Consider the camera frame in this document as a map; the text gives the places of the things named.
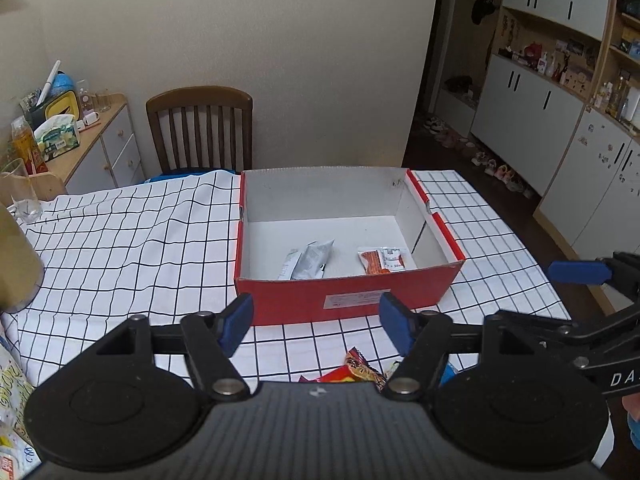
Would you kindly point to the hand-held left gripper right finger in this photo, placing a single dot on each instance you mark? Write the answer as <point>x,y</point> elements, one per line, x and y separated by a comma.
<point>396,321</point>

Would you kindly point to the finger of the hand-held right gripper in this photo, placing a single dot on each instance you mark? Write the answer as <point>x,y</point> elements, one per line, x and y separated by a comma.
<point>580,272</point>
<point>542,327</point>

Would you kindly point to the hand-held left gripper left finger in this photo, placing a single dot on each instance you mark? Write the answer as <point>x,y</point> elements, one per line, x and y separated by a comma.
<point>236,321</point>

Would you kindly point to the red cardboard box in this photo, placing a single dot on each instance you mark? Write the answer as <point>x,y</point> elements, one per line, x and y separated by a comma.
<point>345,300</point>

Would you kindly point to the red snack bag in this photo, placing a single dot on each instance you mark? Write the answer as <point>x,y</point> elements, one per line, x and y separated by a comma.
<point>352,372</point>

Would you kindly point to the blue white snack packet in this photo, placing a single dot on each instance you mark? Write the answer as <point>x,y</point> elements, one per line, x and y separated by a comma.
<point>449,371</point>

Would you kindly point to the person's right hand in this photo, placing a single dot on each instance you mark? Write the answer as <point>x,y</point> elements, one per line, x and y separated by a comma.
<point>634,406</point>

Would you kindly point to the orange white snack packet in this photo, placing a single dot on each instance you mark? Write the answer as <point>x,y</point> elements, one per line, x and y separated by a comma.
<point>382,261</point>

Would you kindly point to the narrow white snack packet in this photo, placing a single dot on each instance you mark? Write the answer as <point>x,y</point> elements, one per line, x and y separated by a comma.
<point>289,265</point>

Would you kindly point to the grey snack packet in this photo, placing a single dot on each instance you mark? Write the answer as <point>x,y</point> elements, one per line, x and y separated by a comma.
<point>314,260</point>

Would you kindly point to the checkered white tablecloth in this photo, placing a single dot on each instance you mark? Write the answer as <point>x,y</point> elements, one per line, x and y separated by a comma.
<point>125,260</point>

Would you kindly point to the row of shoes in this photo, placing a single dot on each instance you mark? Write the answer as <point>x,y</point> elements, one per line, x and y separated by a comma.
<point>480,157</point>

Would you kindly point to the blue seat cushion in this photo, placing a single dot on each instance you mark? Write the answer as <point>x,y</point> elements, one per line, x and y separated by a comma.
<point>185,175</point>

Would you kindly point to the white wooden cabinet unit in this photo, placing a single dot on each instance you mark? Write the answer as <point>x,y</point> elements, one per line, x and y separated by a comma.
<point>545,105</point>

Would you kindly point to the white side cabinet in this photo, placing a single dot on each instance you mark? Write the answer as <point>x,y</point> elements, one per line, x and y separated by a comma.
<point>115,150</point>

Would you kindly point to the white shoe bench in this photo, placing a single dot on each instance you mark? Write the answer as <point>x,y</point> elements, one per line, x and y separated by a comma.
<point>457,97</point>

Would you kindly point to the brown wooden chair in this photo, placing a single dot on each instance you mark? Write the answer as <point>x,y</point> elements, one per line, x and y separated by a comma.
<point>200,110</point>

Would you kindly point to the gold thermos jug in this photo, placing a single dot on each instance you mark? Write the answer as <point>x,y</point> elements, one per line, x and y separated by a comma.
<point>15,260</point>

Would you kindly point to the colourful printed plastic bag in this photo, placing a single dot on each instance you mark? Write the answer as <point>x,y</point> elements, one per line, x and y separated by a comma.
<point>12,405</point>

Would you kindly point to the small white cup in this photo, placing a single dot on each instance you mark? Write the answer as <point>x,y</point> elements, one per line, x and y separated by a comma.
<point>89,120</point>

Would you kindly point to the tall clear glass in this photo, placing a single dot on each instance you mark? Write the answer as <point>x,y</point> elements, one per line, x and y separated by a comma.
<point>20,192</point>

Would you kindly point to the clear drinking glass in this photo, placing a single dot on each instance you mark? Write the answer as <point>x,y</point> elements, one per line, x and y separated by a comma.
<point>103,101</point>
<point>85,96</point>

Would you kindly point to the green tissue box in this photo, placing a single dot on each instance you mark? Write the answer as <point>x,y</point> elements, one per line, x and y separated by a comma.
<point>57,136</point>

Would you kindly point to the orange drink bottle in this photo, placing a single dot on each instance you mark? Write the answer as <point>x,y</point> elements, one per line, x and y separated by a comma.
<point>26,147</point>

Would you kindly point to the yellow black container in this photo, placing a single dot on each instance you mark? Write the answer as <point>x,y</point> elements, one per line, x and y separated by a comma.
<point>52,107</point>

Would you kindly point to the black hanging bag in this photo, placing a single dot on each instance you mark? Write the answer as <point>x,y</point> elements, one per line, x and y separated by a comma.
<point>484,6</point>

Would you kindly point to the blue ball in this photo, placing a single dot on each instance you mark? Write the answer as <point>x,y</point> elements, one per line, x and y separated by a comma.
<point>65,82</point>

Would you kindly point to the white tube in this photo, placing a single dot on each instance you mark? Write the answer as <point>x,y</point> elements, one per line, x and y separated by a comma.
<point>47,84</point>

